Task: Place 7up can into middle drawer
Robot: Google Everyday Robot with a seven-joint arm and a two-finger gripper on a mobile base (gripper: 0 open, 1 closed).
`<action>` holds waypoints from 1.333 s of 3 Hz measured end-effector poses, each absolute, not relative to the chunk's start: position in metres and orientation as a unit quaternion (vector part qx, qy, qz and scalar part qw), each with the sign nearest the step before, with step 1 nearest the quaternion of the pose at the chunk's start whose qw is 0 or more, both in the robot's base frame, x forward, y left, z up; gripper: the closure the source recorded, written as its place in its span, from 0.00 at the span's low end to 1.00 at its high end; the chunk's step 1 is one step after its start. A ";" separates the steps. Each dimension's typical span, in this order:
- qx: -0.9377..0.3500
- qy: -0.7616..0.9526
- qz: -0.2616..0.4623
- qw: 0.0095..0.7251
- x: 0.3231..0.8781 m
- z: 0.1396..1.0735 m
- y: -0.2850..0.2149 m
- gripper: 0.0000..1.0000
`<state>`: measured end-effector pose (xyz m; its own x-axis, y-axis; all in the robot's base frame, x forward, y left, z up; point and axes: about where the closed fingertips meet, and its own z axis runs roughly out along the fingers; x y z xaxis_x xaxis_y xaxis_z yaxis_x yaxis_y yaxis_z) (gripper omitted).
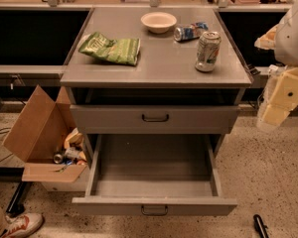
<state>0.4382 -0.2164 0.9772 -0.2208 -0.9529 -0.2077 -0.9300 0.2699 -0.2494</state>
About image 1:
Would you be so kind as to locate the closed grey upper drawer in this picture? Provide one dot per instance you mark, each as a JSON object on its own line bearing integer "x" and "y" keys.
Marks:
{"x": 154, "y": 119}

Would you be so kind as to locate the grey drawer cabinet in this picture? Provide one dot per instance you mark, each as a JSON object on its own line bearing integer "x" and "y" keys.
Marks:
{"x": 164, "y": 75}

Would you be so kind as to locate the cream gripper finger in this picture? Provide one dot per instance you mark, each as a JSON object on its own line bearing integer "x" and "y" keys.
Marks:
{"x": 280, "y": 97}

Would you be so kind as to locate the blue pepsi can lying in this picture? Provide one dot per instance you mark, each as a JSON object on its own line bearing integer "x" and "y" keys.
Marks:
{"x": 190, "y": 32}

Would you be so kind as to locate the brown cardboard box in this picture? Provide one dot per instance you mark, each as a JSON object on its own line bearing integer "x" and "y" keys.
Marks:
{"x": 39, "y": 132}

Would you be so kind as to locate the white green 7up can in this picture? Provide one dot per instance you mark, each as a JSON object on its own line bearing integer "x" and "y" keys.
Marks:
{"x": 208, "y": 50}

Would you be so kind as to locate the white red sneaker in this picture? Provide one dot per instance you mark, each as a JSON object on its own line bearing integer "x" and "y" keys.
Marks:
{"x": 23, "y": 225}

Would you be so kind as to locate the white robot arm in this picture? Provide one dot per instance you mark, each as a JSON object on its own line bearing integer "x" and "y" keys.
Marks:
{"x": 283, "y": 39}

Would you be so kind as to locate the black metal stand leg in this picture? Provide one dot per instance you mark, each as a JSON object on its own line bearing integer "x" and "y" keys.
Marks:
{"x": 16, "y": 204}

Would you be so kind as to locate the open grey lower drawer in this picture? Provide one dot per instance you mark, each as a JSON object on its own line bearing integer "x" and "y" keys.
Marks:
{"x": 154, "y": 175}

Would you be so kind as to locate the green chip bag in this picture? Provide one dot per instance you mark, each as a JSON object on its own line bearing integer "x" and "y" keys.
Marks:
{"x": 121, "y": 51}

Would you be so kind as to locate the white paper bowl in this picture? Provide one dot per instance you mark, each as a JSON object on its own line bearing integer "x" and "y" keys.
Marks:
{"x": 158, "y": 22}

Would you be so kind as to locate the silver can in box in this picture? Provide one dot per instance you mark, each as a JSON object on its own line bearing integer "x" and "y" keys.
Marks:
{"x": 58, "y": 158}

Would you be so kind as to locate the black object on floor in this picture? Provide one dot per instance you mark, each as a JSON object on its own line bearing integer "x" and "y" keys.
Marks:
{"x": 259, "y": 226}

